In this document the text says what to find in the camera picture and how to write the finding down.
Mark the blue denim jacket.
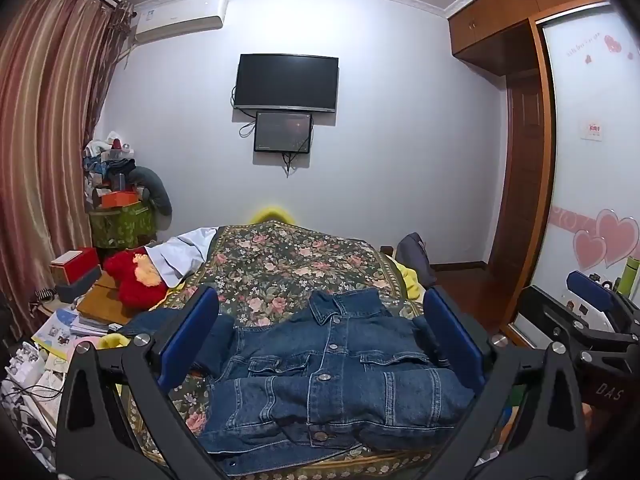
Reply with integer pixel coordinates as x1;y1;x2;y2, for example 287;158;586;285
117;287;476;476

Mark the dark grey box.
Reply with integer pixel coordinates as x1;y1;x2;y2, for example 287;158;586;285
54;265;103;303

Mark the grey neck pillow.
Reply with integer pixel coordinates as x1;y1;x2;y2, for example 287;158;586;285
127;166;173;218

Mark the striped brown curtain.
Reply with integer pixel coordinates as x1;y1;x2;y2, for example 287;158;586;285
0;0;133;341

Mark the dark grey bag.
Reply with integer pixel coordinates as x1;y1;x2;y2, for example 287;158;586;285
395;232;437;288

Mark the white power strip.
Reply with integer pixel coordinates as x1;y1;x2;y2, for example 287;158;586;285
5;342;48;386

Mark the red plush toy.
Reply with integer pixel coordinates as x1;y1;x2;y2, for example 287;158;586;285
103;250;168;308

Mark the pile of clutter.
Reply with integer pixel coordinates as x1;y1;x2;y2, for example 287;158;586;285
82;130;138;201

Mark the red box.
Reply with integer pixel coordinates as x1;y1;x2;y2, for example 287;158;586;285
50;247;101;285

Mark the brown wooden door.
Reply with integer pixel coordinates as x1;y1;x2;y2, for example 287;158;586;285
487;72;547;331

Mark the green bottle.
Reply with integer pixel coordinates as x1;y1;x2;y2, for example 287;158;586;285
620;256;640;293

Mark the black wall television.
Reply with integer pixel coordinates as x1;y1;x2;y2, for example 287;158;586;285
234;53;341;113

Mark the yellow plush item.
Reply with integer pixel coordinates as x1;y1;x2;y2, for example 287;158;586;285
252;205;296;223

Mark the white air conditioner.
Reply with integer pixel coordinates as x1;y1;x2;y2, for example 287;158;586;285
132;0;229;45

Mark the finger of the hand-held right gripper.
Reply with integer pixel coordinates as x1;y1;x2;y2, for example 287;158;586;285
566;270;640;333
515;285;640;358

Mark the floral bedspread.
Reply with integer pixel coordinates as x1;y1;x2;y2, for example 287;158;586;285
120;220;441;480

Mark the wooden wardrobe with heart stickers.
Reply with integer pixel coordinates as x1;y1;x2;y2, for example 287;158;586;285
447;0;640;351

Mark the white shirt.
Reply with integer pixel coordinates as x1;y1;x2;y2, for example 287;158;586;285
145;227;218;288

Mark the orange box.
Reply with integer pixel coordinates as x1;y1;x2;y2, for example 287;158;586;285
100;191;141;208

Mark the small black wall monitor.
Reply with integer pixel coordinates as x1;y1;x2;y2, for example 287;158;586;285
253;111;314;154

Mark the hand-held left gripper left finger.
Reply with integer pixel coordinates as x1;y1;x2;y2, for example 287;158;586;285
55;285;236;480

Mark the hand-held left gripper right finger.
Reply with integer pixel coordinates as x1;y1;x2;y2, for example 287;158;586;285
422;286;587;480

